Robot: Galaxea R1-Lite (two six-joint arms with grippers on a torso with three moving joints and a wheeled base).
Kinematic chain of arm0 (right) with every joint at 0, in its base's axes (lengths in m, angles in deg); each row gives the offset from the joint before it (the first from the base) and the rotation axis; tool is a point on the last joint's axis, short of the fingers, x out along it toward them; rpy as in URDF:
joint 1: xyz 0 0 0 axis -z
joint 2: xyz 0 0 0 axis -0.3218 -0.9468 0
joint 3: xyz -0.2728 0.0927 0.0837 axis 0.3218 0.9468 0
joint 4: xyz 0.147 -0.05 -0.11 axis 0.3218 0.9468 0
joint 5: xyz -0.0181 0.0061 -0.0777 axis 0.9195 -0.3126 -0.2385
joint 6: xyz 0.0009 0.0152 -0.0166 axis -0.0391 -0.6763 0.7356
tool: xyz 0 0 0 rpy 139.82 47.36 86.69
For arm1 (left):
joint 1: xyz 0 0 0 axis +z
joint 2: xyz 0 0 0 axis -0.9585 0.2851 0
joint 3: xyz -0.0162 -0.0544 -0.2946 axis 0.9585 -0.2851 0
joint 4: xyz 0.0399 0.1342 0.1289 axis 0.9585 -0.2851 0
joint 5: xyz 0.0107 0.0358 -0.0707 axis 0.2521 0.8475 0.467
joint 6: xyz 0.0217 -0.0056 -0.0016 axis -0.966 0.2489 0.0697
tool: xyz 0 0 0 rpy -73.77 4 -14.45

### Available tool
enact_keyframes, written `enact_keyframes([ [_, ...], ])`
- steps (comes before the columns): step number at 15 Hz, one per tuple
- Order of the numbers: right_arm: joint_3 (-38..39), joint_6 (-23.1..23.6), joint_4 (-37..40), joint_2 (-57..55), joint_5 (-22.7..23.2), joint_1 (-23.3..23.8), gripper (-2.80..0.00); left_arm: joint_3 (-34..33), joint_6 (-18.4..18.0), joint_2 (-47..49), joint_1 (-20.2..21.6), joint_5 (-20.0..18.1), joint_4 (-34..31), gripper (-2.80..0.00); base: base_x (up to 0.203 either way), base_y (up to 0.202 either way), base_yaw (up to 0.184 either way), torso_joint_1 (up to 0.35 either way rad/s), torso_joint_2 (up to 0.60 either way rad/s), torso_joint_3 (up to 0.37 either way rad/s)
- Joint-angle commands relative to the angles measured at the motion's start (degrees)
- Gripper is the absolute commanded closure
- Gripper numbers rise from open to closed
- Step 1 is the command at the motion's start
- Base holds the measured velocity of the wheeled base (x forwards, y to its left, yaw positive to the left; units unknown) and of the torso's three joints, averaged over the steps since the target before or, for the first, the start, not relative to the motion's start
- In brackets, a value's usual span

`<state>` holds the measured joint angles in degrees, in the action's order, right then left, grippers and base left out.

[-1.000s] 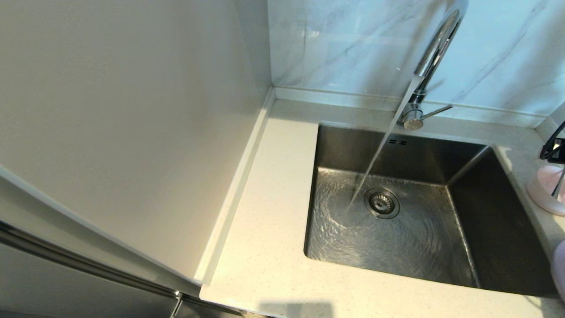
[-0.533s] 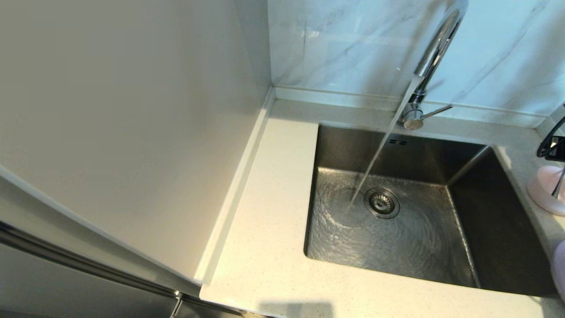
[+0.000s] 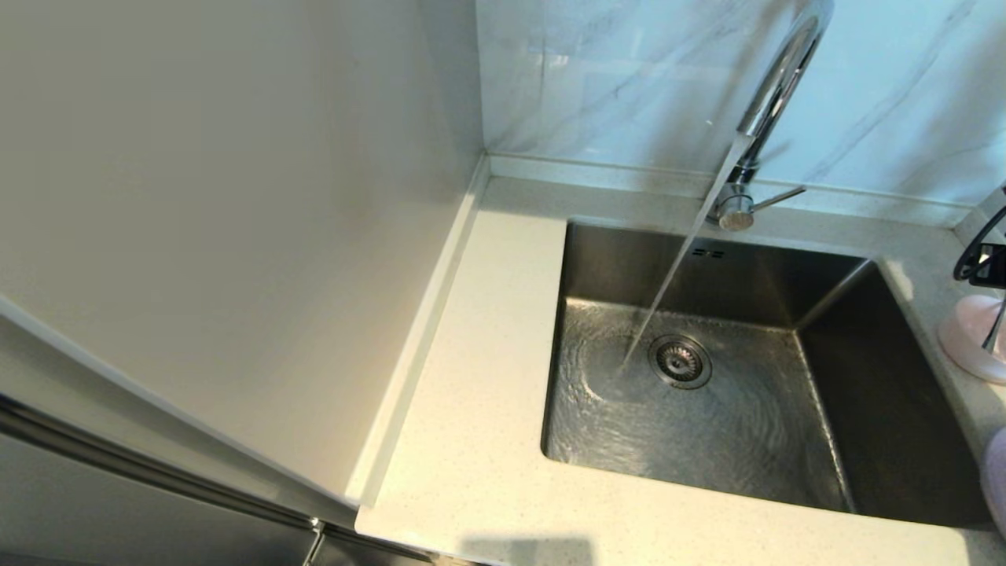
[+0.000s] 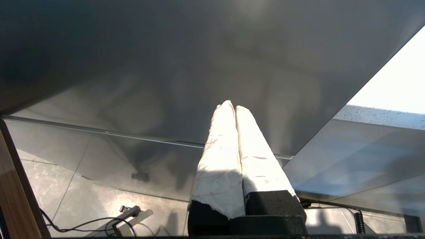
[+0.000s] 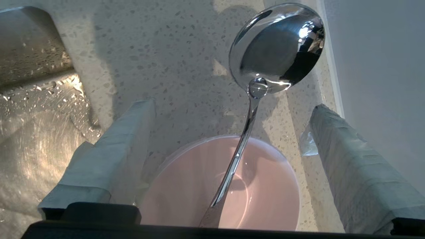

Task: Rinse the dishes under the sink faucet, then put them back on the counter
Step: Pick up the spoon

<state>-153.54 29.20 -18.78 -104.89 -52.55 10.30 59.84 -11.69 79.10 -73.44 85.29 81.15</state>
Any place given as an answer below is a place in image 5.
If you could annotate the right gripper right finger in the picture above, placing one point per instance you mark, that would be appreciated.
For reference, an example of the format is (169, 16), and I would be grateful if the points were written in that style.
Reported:
(358, 179)

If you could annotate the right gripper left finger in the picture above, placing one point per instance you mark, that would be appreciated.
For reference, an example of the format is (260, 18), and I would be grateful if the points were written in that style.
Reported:
(109, 159)

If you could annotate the pink bowl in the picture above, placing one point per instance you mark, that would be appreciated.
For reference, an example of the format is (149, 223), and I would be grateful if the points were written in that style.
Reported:
(265, 196)

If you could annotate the metal spoon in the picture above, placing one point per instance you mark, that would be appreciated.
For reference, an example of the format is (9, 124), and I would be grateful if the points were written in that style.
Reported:
(272, 49)

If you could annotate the stainless steel sink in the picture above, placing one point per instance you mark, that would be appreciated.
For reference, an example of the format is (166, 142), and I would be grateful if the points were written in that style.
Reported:
(33, 132)

